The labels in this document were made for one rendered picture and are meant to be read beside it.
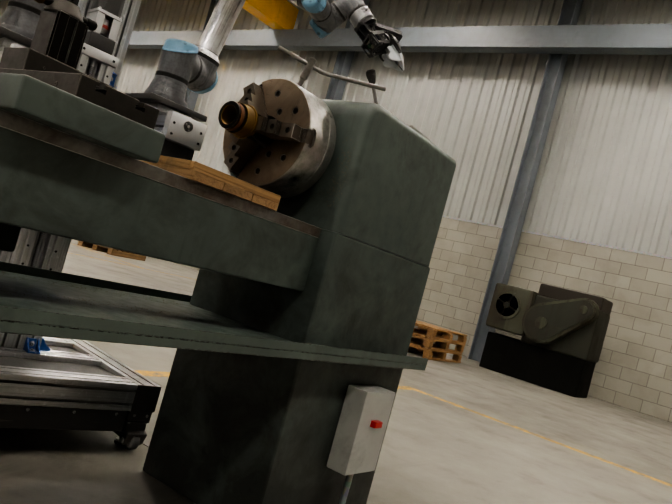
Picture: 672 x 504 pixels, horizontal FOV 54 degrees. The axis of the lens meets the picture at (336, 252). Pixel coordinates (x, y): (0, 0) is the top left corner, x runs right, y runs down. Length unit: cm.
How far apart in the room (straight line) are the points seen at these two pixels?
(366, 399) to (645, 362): 955
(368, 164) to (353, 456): 87
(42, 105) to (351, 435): 131
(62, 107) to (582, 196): 1122
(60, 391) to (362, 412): 92
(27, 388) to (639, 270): 1031
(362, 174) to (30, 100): 98
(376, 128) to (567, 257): 1009
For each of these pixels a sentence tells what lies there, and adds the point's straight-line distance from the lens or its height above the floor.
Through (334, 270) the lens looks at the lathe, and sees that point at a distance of 186.
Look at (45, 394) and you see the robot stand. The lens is 221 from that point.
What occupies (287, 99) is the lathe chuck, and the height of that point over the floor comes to 118.
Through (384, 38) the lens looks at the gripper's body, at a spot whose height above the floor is 156.
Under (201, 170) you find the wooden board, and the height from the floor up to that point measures 89.
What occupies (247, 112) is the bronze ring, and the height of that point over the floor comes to 110.
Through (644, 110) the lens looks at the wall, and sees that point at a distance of 1238.
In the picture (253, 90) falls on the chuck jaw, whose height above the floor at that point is 118.
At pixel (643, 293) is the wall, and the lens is 1152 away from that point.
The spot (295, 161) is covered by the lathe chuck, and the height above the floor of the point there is 101.
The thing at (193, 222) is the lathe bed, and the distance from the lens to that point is 152.
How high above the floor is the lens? 74
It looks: 2 degrees up
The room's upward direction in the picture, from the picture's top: 16 degrees clockwise
